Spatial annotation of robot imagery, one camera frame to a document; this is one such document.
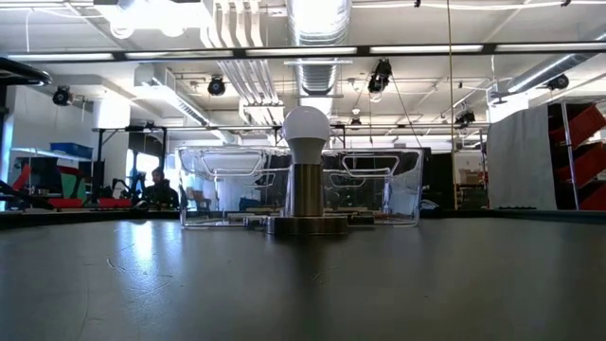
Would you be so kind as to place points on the clear plastic bin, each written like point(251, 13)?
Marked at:
point(227, 189)
point(379, 199)

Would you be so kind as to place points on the white light bulb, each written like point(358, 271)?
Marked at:
point(306, 128)

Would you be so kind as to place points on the white ceiling pipes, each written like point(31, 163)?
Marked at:
point(246, 71)

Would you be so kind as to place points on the black ceiling spotlight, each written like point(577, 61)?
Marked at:
point(380, 78)
point(559, 81)
point(217, 86)
point(62, 96)
point(465, 117)

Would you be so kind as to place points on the black table mat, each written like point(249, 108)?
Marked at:
point(303, 293)

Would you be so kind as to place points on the person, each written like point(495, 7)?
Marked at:
point(161, 194)

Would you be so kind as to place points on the thin vertical rod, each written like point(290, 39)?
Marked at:
point(450, 142)

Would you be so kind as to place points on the cardboard box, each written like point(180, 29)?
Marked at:
point(469, 177)

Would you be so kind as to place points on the red tray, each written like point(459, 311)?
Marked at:
point(64, 203)
point(113, 202)

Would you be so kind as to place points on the black background stand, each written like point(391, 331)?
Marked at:
point(100, 166)

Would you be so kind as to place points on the white curtain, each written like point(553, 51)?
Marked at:
point(521, 161)

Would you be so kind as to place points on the green box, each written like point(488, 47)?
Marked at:
point(73, 185)

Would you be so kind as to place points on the blue storage bin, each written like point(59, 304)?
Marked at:
point(71, 150)

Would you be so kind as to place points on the red shelf rack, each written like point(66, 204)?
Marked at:
point(587, 166)

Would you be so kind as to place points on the silver ventilation duct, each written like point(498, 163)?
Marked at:
point(319, 71)
point(549, 71)

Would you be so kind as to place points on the overhead frame light bar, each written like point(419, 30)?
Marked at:
point(303, 50)

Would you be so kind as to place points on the black aluminium table frame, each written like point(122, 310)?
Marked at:
point(544, 214)

